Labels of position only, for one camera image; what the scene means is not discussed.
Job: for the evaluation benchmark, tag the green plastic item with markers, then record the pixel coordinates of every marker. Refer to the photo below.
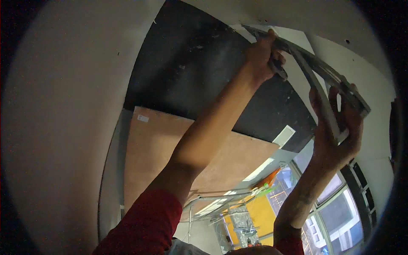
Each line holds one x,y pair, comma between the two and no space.
267,190

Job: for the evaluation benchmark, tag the brown plywood board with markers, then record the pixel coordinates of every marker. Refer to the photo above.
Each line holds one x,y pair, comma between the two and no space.
153,146

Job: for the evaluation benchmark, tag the metal folding ladder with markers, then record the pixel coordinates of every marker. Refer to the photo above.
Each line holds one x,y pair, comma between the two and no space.
220,199

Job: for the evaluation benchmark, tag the glass window with frame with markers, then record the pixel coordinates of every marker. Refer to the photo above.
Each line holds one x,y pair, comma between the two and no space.
338,220

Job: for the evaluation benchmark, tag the grey metal ceiling channel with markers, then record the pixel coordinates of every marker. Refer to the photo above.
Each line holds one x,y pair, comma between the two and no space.
322,68

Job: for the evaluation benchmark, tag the person's body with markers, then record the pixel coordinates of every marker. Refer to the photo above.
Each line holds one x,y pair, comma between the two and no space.
143,223

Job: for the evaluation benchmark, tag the black window grille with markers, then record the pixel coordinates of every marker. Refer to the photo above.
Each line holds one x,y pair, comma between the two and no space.
363,188

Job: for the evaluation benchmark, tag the person's right hand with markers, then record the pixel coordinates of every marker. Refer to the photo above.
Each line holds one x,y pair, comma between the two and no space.
334,149

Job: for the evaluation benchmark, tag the white rectangular ceiling light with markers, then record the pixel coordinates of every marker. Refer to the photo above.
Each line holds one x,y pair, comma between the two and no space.
258,170
284,136

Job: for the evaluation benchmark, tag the black ceiling panel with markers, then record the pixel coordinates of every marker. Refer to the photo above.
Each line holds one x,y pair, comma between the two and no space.
191,63

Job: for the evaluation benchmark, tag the white metal angle strip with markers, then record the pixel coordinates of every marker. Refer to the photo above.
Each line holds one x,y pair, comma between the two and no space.
315,86

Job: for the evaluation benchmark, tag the person's left hand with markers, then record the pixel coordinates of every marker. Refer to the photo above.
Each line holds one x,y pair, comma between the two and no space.
258,60

